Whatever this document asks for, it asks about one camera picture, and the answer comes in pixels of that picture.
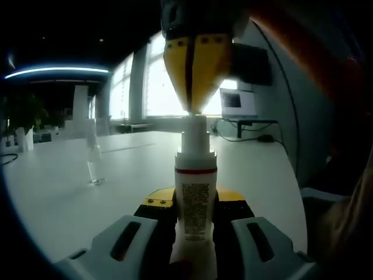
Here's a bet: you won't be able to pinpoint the clear pump bottle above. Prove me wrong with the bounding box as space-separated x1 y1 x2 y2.
86 118 107 186

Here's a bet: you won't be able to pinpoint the white low partition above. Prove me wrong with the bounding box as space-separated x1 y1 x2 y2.
64 118 111 138

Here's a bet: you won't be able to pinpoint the metal sink table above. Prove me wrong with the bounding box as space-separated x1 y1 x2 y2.
119 110 154 134

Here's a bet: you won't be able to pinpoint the black cable coil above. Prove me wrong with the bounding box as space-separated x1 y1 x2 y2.
0 153 19 166

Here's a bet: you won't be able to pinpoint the person's left hand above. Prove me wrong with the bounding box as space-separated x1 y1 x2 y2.
170 258 193 280

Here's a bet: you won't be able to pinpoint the slim clear bottle cover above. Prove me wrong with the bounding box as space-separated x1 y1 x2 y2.
86 118 100 149

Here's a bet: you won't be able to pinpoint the straight ceiling light strip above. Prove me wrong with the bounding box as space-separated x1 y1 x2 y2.
4 67 108 80

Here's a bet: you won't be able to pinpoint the dark wall monitor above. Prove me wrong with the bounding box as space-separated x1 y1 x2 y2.
231 43 270 86

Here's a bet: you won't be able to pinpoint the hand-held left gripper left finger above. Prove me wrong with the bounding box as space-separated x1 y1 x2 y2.
54 188 178 280

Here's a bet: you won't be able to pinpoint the potted green plant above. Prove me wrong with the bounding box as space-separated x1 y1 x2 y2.
2 92 49 153

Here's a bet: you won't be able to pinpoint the open laptop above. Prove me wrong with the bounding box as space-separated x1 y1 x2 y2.
220 87 259 119

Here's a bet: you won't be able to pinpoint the black laptop cables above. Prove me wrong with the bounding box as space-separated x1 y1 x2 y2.
211 119 242 143

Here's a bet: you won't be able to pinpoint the white square pillar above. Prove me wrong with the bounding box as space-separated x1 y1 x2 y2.
72 85 90 138

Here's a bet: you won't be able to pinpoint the narrow window with blinds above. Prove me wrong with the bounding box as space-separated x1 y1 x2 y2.
109 55 133 119

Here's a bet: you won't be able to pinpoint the wide window with blinds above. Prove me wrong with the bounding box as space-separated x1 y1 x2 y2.
145 34 238 117

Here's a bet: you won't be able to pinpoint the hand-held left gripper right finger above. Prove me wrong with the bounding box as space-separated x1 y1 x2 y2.
214 188 318 280

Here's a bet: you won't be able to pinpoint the white pump bottle red label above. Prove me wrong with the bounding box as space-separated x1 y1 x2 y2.
170 114 219 280

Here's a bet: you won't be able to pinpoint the black laptop stand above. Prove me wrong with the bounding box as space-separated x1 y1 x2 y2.
224 118 278 138

